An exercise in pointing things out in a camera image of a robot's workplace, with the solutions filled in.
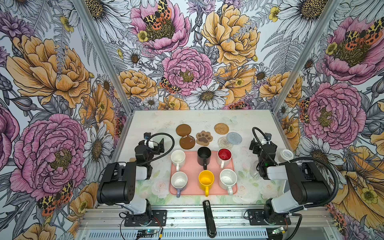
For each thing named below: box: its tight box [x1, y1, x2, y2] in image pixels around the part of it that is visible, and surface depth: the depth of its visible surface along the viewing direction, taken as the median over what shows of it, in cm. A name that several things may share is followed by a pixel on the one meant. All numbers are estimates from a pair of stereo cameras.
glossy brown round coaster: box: [179, 135, 196, 150], surface depth 104 cm
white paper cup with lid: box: [280, 149, 294, 161], surface depth 91 cm
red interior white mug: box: [217, 148, 233, 169], surface depth 91 cm
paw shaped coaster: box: [196, 130, 213, 146], surface depth 107 cm
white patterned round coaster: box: [217, 136, 233, 150], surface depth 104 cm
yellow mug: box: [198, 170, 215, 197], surface depth 81 cm
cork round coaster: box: [214, 123, 230, 135], surface depth 114 cm
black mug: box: [197, 146, 212, 170], surface depth 91 cm
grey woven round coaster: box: [226, 132, 243, 145], surface depth 107 cm
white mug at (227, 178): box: [219, 168, 237, 196], surface depth 82 cm
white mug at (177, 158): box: [170, 149, 186, 172], surface depth 89 cm
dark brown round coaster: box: [176, 123, 192, 137], surface depth 113 cm
